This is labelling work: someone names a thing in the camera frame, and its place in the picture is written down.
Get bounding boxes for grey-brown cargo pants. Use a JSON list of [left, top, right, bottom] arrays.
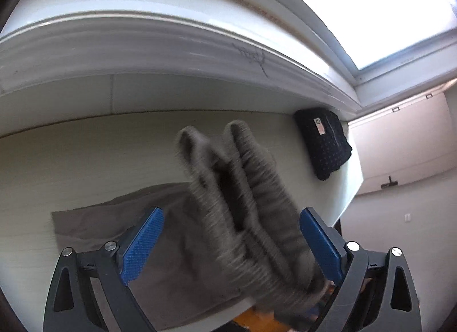
[[52, 121, 328, 330]]

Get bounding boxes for folded dark navy garment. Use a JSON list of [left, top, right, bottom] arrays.
[[293, 108, 352, 181]]

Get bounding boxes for white window frame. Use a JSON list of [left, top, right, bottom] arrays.
[[1, 0, 456, 115]]

